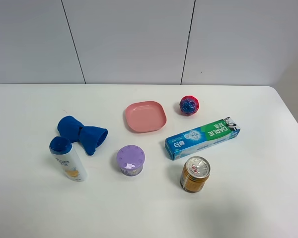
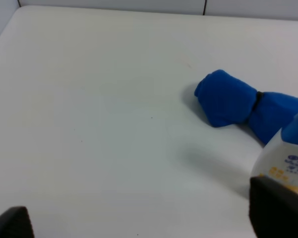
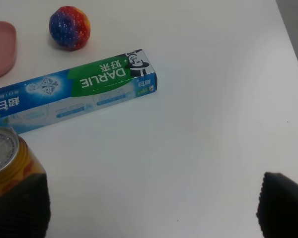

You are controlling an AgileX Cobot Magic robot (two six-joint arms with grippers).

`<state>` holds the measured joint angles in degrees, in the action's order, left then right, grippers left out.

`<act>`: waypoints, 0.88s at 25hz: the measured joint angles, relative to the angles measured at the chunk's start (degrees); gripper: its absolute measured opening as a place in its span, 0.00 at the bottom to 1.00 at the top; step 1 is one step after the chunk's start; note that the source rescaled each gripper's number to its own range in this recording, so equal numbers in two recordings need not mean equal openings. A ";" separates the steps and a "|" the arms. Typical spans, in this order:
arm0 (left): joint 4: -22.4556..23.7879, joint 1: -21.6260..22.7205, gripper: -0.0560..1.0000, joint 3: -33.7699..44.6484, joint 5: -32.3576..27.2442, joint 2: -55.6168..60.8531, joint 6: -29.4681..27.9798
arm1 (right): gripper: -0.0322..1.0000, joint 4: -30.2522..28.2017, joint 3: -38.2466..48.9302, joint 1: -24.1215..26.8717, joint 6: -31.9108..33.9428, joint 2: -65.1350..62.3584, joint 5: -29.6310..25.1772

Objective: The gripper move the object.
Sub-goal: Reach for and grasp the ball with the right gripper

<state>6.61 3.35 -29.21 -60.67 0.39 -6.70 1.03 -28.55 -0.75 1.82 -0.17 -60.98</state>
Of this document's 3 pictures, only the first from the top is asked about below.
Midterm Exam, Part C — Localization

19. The red blue spiky ball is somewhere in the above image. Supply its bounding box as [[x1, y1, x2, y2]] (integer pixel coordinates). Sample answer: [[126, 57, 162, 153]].
[[179, 95, 199, 116]]

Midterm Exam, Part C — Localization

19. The pink square plate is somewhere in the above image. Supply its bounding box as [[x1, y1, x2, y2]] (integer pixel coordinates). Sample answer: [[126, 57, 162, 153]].
[[125, 101, 167, 133]]

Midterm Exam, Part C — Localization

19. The Darlie toothpaste box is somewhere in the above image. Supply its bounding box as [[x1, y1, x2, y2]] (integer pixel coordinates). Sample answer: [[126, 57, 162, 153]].
[[165, 117, 240, 160]]

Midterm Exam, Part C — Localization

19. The purple lidded round jar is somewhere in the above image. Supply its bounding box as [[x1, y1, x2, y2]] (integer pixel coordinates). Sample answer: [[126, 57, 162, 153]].
[[116, 145, 145, 177]]

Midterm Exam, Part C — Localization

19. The gold beverage can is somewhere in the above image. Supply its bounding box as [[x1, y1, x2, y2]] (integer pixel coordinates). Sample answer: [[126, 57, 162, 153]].
[[180, 156, 211, 193]]

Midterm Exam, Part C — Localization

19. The blue folded cloth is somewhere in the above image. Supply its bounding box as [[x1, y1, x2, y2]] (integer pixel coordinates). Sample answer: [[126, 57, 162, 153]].
[[57, 116, 108, 156]]

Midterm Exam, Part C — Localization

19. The white bottle blue cap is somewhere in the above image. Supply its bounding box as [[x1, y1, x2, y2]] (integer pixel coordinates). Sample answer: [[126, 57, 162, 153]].
[[49, 136, 87, 182]]

